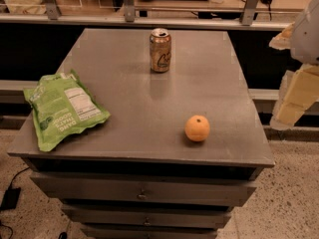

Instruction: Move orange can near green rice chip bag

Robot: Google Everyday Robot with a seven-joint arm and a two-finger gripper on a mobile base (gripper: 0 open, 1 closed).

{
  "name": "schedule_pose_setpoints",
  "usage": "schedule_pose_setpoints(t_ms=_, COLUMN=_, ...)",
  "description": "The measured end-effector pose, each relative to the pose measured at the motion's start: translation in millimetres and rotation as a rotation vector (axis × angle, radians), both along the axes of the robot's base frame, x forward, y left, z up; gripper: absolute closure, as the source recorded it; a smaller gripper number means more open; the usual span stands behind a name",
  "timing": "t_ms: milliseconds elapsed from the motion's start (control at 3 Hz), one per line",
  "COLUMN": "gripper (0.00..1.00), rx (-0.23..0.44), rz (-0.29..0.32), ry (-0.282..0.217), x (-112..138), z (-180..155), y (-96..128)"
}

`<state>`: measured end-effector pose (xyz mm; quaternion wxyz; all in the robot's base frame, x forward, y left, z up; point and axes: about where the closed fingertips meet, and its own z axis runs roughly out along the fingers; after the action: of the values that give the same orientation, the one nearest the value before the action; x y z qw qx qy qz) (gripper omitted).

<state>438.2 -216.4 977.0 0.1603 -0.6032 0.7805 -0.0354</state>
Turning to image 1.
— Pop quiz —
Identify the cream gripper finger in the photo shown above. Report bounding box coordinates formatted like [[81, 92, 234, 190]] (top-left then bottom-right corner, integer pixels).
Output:
[[269, 24, 294, 50], [270, 64, 319, 130]]

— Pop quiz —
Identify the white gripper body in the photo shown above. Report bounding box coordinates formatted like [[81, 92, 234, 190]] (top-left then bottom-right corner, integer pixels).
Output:
[[290, 0, 319, 64]]

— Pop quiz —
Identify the orange soda can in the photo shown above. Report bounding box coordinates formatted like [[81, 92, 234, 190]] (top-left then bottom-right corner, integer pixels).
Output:
[[150, 28, 171, 73]]

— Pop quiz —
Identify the green rice chip bag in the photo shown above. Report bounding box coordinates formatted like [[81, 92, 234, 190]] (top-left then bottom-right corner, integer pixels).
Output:
[[23, 70, 111, 152]]

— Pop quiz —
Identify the orange fruit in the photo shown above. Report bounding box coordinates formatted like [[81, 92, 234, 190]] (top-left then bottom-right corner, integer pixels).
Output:
[[184, 115, 210, 141]]

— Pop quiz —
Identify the grey drawer cabinet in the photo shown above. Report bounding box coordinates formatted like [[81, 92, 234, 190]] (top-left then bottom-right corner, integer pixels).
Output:
[[8, 29, 274, 239]]

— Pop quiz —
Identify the black power adapter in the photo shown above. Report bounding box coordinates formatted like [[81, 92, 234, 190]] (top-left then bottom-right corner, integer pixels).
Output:
[[0, 187, 21, 210]]

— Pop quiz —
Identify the metal railing frame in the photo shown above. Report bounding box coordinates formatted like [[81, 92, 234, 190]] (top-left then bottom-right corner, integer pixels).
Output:
[[0, 0, 297, 31]]

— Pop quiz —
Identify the black floor cable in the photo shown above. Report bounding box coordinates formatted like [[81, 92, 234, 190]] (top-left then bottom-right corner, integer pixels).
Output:
[[7, 166, 31, 189]]

